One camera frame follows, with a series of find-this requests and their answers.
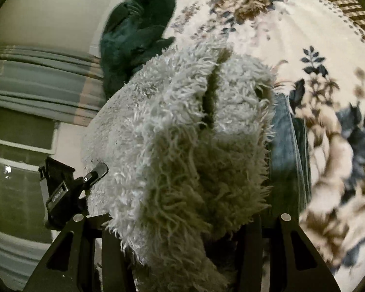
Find window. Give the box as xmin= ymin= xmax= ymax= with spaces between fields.
xmin=0 ymin=105 xmax=60 ymax=244

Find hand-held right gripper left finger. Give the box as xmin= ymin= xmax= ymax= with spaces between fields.
xmin=23 ymin=213 xmax=135 ymax=292

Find folded blue pants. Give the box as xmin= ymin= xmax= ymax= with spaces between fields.
xmin=266 ymin=93 xmax=312 ymax=219

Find grey fluffy blanket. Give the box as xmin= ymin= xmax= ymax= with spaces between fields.
xmin=81 ymin=35 xmax=277 ymax=292

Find grey striped curtain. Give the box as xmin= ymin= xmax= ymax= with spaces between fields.
xmin=0 ymin=45 xmax=105 ymax=127

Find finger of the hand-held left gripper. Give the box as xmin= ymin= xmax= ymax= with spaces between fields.
xmin=79 ymin=162 xmax=109 ymax=187

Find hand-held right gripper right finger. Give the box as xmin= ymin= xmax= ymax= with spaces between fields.
xmin=237 ymin=213 xmax=343 ymax=292

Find floral bed quilt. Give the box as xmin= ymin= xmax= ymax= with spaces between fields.
xmin=164 ymin=0 xmax=365 ymax=280

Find dark green blanket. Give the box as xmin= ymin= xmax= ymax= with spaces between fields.
xmin=100 ymin=0 xmax=177 ymax=101

